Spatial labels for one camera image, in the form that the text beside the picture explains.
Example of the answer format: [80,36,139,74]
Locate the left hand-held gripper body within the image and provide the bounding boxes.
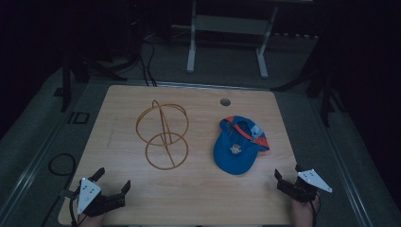
[77,177,128,218]

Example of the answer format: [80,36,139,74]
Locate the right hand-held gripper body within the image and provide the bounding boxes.
[276,168,334,203]

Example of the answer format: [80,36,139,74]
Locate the blue baseball cap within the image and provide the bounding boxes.
[213,114,270,176]

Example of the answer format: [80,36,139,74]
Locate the gold wire hat stand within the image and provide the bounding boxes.
[135,99,190,171]

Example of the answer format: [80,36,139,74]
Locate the person's left hand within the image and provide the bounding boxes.
[77,214,106,227]

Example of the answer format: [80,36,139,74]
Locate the person's right hand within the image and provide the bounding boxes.
[290,195,320,227]

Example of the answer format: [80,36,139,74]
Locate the black tripod stand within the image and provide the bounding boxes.
[53,46,129,114]
[270,46,348,129]

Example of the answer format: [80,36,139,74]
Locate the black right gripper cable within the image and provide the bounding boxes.
[309,192,322,227]

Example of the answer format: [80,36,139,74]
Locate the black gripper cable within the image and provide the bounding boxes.
[309,192,322,227]
[58,187,80,227]

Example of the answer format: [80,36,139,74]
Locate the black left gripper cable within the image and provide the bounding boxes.
[58,187,80,227]

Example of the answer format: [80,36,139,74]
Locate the black looped floor cable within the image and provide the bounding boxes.
[41,152,78,227]

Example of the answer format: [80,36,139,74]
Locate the black rectangular floor bracket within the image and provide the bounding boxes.
[66,111,91,125]

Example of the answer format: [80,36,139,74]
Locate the black hanging cables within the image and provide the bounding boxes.
[137,34,158,87]

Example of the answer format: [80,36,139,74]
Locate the white metal stand frame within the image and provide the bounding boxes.
[185,0,279,79]

